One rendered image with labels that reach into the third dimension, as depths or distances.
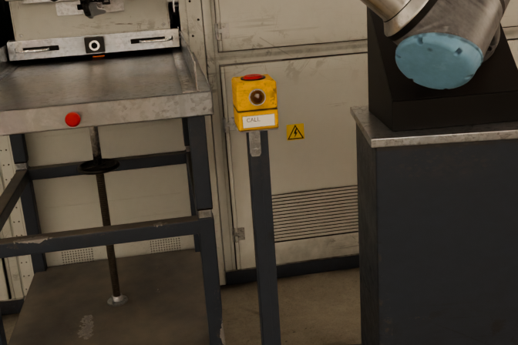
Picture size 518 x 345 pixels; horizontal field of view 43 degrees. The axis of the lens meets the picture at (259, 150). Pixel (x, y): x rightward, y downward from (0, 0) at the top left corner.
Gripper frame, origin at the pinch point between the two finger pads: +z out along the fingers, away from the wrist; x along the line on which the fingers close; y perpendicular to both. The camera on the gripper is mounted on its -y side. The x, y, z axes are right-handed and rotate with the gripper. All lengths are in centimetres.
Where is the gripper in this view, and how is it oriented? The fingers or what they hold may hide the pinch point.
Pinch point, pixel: (88, 8)
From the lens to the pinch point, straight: 205.9
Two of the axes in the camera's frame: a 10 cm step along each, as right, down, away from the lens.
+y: 9.9, -1.1, 1.3
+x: -1.4, -9.6, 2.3
